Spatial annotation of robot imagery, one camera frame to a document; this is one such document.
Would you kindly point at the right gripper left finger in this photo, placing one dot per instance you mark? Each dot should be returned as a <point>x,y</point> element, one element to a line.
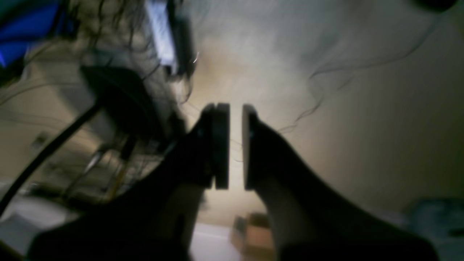
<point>154,220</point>

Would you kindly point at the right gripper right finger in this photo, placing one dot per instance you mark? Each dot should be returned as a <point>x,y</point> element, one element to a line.
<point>310,221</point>

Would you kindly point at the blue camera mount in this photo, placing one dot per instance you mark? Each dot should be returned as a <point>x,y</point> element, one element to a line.
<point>25,22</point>

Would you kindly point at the cardboard box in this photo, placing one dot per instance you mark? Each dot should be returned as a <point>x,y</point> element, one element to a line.
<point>251,236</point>

